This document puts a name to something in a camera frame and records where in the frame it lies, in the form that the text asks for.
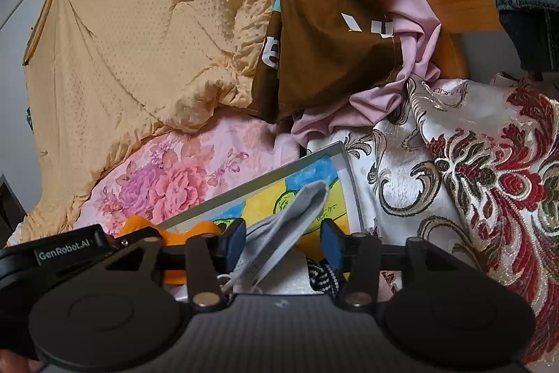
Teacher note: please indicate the wooden bed rail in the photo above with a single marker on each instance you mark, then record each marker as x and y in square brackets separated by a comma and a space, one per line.
[463, 6]

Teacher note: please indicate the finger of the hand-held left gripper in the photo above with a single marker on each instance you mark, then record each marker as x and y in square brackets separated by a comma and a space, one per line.
[131, 237]

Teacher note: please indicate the pink floral bed sheet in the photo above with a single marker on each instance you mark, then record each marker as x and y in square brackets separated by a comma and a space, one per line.
[174, 180]

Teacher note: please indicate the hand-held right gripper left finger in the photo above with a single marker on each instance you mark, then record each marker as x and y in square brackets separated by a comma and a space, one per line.
[232, 244]

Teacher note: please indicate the grey white face mask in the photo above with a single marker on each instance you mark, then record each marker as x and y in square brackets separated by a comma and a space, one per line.
[284, 224]

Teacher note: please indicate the person's left hand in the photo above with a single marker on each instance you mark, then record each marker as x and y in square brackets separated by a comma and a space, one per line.
[13, 362]

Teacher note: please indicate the yellow dotted blanket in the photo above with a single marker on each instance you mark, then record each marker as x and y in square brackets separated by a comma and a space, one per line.
[131, 49]

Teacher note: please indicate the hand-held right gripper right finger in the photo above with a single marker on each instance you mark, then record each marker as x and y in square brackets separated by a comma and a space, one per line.
[330, 244]

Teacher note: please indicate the red gold brocade cloth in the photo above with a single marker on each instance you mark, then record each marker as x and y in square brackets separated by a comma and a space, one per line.
[480, 180]

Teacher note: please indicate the dark cabinet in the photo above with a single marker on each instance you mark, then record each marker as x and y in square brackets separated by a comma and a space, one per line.
[8, 207]

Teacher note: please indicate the grey shallow box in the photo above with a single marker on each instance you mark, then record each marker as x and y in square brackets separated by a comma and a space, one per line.
[353, 189]

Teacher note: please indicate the cartoon print towel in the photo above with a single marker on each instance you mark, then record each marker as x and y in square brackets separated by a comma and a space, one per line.
[314, 176]

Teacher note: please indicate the black white patterned cloth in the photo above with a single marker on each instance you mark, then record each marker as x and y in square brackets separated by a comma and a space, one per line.
[323, 277]

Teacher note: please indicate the orange plastic object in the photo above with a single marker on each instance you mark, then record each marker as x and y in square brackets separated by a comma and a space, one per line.
[139, 224]

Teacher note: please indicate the lilac cloth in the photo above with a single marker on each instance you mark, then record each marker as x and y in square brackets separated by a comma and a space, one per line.
[415, 41]

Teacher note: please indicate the brown multicolour shirt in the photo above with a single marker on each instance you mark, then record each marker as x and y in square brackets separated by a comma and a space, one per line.
[319, 49]

